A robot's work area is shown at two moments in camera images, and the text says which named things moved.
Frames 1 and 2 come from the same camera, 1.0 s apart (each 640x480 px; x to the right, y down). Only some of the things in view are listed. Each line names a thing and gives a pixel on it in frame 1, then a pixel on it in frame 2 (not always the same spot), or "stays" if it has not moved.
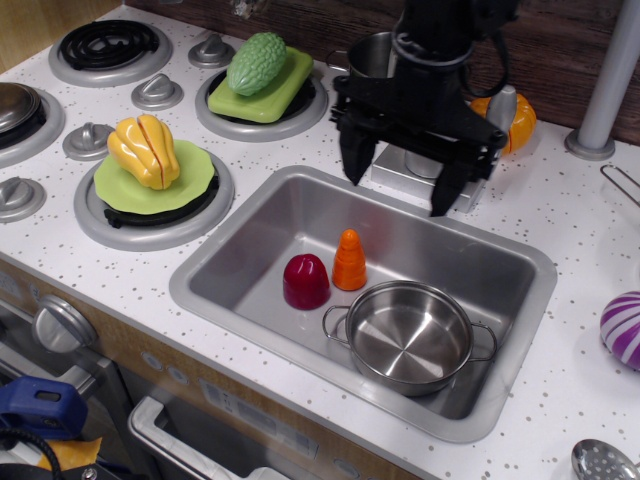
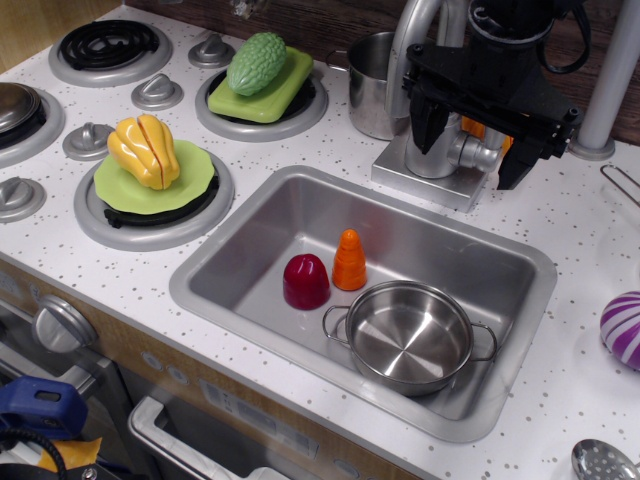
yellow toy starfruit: (144, 149) stays
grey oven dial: (59, 328) stays
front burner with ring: (156, 232) stays
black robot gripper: (425, 104) → (497, 82)
